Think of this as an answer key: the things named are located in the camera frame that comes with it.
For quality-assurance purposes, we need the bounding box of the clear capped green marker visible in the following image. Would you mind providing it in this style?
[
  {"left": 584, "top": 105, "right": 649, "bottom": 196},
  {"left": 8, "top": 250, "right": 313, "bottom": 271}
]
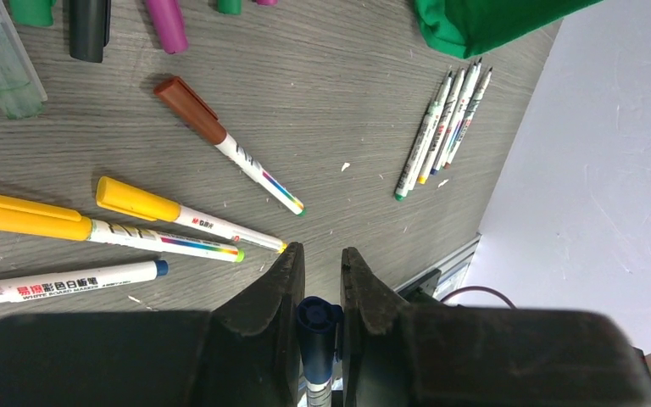
[{"left": 394, "top": 72, "right": 452, "bottom": 202}]

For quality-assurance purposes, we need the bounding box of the green pen cap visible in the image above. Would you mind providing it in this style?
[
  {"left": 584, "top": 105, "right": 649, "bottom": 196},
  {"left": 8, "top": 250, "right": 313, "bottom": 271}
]
[
  {"left": 216, "top": 0, "right": 242, "bottom": 15},
  {"left": 8, "top": 0, "right": 57, "bottom": 27}
]

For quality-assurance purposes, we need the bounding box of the brown capped marker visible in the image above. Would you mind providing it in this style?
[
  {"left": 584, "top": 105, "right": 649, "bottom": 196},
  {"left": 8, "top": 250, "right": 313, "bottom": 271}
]
[{"left": 153, "top": 76, "right": 306, "bottom": 216}]

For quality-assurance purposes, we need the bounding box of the blue capped marker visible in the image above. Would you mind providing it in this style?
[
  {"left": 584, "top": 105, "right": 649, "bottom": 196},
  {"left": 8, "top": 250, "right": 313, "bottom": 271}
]
[{"left": 296, "top": 296, "right": 343, "bottom": 407}]

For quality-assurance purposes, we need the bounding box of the dark green capped marker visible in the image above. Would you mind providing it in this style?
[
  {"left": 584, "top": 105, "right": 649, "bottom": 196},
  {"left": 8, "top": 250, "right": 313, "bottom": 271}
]
[{"left": 443, "top": 68, "right": 492, "bottom": 169}]

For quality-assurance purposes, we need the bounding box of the light green capped marker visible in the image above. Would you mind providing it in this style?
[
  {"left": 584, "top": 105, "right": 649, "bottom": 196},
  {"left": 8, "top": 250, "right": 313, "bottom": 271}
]
[{"left": 0, "top": 259, "right": 170, "bottom": 304}]

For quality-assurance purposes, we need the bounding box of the black pen cap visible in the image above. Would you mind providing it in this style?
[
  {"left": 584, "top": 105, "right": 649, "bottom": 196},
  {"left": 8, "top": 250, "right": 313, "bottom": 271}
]
[{"left": 66, "top": 0, "right": 112, "bottom": 64}]

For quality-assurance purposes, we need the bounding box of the green t-shirt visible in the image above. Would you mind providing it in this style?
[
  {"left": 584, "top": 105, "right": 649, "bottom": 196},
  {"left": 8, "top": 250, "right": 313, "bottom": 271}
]
[{"left": 413, "top": 0, "right": 599, "bottom": 59}]

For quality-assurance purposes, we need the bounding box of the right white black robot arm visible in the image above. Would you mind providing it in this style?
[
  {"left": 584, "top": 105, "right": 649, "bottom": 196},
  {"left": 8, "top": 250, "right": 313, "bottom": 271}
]
[{"left": 398, "top": 268, "right": 442, "bottom": 304}]

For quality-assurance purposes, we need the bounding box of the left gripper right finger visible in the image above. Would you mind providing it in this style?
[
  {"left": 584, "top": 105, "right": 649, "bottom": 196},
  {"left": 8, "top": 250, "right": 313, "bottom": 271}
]
[{"left": 341, "top": 247, "right": 651, "bottom": 406}]

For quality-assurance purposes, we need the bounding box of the orange capped marker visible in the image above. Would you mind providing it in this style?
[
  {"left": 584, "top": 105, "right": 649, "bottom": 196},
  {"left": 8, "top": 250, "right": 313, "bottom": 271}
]
[{"left": 0, "top": 195, "right": 245, "bottom": 263}]

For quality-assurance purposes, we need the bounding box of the clear pen cap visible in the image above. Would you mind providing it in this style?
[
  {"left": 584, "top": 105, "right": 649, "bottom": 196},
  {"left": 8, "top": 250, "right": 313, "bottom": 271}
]
[{"left": 0, "top": 1, "right": 47, "bottom": 120}]

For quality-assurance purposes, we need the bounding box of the purple pen cap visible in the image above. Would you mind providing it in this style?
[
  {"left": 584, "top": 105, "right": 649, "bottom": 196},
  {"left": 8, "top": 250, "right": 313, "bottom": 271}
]
[{"left": 145, "top": 0, "right": 189, "bottom": 54}]

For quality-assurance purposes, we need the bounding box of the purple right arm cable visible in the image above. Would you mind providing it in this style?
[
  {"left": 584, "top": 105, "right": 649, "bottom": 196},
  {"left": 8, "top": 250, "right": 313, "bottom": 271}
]
[{"left": 440, "top": 285, "right": 518, "bottom": 310}]

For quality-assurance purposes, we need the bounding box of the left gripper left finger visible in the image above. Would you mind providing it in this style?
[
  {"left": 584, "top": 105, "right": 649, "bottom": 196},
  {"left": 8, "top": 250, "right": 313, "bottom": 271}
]
[{"left": 0, "top": 243, "right": 304, "bottom": 406}]

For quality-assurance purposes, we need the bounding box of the yellow capped marker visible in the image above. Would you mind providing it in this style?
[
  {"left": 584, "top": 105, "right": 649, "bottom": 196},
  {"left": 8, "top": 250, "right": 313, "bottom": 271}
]
[{"left": 96, "top": 176, "right": 287, "bottom": 253}]

